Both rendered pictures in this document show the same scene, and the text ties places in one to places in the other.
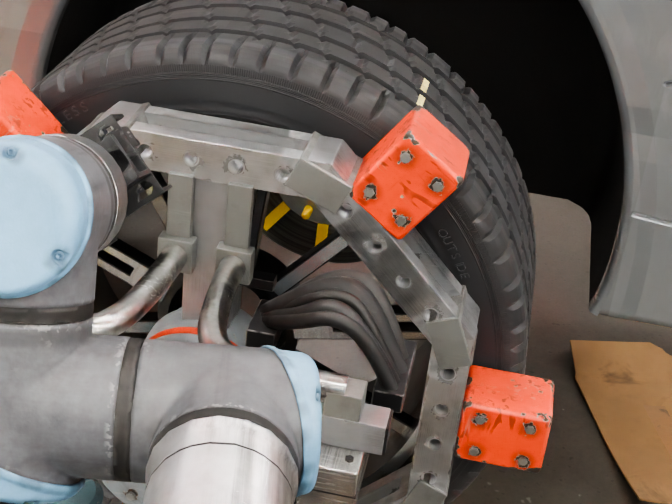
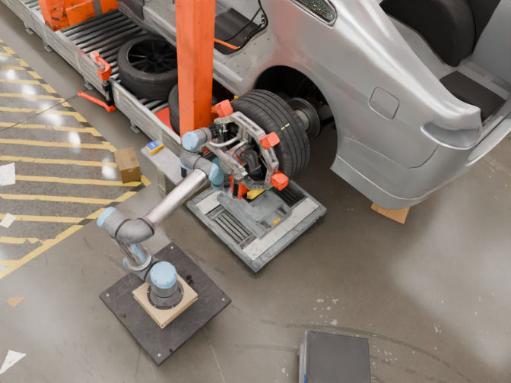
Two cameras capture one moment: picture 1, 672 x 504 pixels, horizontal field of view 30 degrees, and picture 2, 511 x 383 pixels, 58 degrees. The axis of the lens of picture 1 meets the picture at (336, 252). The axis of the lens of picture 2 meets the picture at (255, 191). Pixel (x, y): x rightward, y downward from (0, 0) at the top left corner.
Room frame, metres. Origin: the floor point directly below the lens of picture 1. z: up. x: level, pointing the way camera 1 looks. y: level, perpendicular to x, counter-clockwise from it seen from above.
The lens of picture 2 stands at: (-0.63, -1.00, 3.10)
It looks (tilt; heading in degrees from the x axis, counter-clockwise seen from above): 52 degrees down; 30
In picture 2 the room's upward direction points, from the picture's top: 10 degrees clockwise
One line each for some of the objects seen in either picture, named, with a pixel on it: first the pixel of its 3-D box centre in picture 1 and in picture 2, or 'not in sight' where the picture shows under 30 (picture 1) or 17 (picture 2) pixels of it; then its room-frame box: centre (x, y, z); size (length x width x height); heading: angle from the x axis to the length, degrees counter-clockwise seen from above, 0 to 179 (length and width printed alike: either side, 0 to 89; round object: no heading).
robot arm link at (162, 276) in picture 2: not in sight; (163, 278); (0.19, -0.01, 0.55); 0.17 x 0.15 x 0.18; 93
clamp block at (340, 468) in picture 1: (336, 458); (240, 175); (0.86, -0.02, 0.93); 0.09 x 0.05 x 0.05; 172
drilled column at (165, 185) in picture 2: not in sight; (166, 178); (0.93, 0.73, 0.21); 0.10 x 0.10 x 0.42; 82
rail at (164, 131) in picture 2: not in sight; (107, 83); (1.33, 1.84, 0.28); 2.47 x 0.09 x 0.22; 82
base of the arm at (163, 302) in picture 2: not in sight; (165, 289); (0.18, -0.02, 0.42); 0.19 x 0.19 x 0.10
